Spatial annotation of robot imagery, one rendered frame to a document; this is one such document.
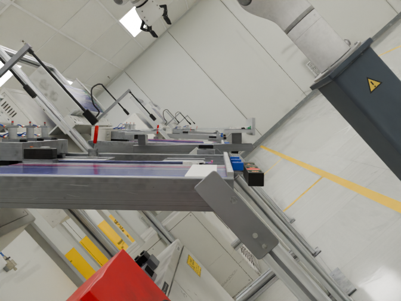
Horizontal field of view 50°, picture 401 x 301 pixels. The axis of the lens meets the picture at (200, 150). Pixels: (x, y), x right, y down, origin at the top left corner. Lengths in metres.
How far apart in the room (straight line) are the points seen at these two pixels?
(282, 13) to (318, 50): 0.16
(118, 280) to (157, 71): 8.64
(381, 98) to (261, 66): 7.59
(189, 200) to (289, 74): 8.31
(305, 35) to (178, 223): 1.24
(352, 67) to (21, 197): 1.03
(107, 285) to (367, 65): 1.20
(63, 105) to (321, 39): 1.51
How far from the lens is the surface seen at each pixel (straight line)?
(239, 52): 9.01
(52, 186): 0.85
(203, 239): 2.31
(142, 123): 5.87
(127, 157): 1.50
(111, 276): 0.44
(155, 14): 2.07
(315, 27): 1.47
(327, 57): 1.47
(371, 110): 1.45
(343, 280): 1.92
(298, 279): 0.80
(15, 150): 1.22
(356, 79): 1.45
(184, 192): 0.79
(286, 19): 1.48
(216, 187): 0.75
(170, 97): 8.95
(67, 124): 2.33
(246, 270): 2.36
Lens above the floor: 0.81
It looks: 1 degrees down
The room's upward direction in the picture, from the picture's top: 42 degrees counter-clockwise
